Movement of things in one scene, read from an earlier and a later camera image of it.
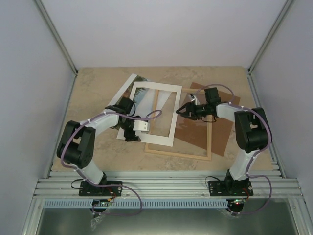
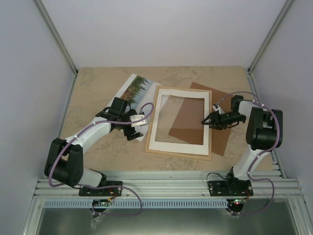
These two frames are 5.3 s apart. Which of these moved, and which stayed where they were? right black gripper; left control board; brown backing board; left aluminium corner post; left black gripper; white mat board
Moved: right black gripper; white mat board
Stayed: left black gripper; brown backing board; left aluminium corner post; left control board
